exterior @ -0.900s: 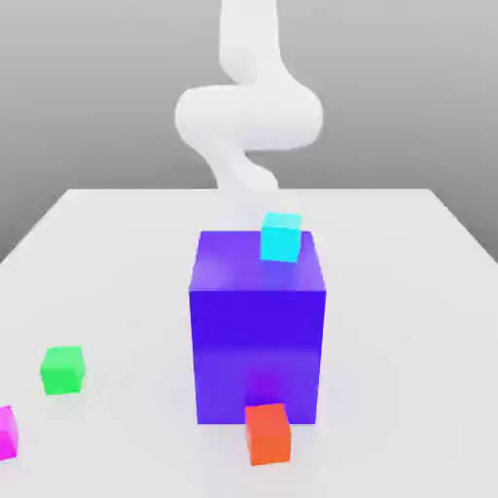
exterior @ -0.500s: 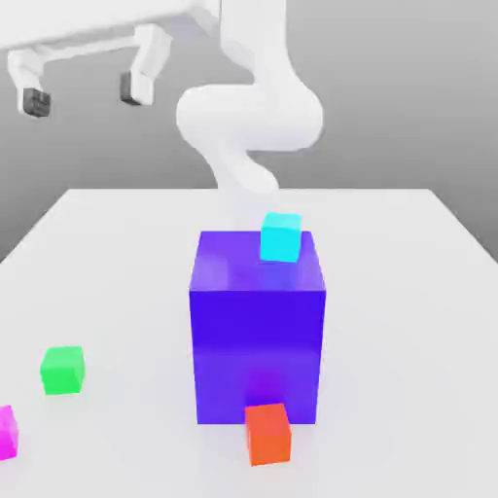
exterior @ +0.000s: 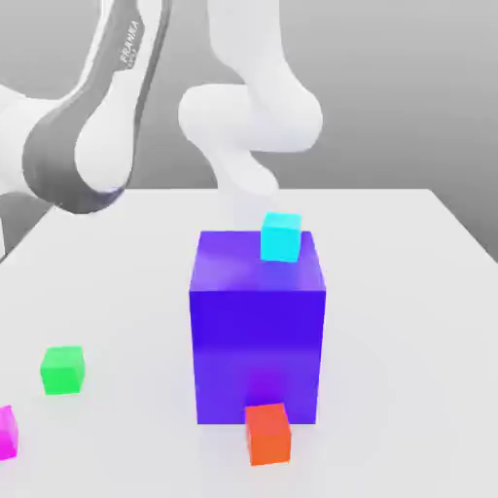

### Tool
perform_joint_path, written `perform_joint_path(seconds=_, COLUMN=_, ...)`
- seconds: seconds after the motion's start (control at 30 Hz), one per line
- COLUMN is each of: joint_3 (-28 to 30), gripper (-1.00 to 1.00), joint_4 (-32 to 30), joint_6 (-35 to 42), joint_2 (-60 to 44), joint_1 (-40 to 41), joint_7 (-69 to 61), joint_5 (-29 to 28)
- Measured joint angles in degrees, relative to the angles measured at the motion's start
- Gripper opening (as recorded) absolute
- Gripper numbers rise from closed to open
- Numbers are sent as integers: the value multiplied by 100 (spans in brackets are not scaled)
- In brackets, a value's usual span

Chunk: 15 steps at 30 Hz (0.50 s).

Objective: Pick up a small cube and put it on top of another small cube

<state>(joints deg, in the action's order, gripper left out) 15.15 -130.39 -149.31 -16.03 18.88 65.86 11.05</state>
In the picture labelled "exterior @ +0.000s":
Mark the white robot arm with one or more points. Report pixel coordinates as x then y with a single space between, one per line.
253 116

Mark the large purple box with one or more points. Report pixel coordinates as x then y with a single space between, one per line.
256 330

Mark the small magenta cube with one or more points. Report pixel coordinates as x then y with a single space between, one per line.
7 433

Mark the small green cube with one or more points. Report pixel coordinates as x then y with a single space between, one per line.
62 370

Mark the small cyan cube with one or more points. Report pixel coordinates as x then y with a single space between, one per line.
281 238

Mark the small orange cube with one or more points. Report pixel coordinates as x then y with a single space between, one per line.
268 435

